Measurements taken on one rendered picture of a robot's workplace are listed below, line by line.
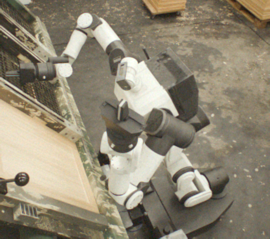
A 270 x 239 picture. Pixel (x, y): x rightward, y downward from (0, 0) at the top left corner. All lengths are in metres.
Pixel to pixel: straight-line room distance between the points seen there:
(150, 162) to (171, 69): 0.37
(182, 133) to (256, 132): 1.99
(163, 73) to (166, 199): 1.23
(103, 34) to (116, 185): 0.72
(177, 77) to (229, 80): 2.35
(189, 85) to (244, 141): 1.78
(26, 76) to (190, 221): 1.41
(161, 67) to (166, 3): 3.21
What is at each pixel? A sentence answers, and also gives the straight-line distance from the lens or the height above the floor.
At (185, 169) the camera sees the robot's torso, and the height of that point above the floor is 0.68.
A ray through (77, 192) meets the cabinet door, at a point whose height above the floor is 0.99.
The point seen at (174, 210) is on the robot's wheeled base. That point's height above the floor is 0.17.
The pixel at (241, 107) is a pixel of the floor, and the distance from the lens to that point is 3.19.
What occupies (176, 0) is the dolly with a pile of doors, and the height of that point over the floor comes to 0.27.
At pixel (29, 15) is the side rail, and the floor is 0.95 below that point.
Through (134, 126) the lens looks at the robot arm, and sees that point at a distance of 0.72.
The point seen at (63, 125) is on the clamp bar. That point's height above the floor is 1.04.
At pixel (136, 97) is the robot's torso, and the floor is 1.33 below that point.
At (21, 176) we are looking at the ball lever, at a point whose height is 1.46.
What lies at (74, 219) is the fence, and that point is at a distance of 1.16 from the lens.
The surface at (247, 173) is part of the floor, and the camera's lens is 2.67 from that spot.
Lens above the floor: 2.11
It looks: 44 degrees down
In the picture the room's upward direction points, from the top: straight up
